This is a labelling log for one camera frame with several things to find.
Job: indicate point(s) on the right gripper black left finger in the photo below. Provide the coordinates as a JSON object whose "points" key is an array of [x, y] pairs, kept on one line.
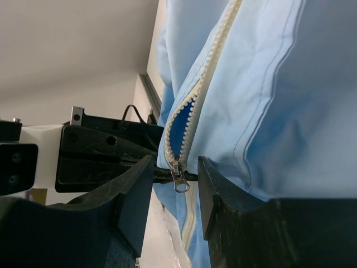
{"points": [[102, 228]]}

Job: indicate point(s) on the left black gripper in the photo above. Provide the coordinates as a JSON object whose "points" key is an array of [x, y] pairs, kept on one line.
{"points": [[18, 160]]}

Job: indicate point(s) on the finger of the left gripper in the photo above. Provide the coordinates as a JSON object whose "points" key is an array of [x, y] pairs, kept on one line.
{"points": [[94, 150]]}

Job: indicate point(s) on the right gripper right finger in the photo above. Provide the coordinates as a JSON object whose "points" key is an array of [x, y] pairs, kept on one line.
{"points": [[243, 231]]}

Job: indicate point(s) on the light blue hooded jacket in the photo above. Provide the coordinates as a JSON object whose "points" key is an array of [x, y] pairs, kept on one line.
{"points": [[266, 91]]}

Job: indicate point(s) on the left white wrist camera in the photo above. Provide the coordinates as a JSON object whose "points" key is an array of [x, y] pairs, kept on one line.
{"points": [[47, 138]]}

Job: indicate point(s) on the aluminium table frame rail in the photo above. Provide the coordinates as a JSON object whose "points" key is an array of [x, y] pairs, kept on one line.
{"points": [[152, 95]]}

